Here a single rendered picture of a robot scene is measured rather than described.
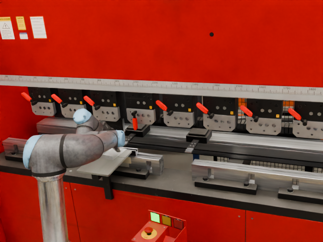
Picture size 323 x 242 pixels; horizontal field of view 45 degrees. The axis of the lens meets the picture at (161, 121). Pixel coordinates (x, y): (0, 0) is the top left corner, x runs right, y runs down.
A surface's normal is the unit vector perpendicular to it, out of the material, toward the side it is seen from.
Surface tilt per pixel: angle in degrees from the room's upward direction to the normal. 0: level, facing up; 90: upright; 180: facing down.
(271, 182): 90
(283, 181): 90
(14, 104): 90
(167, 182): 0
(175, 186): 0
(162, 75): 90
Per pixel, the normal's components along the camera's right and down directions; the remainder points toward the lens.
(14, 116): 0.93, 0.07
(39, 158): -0.10, 0.15
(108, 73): -0.36, 0.38
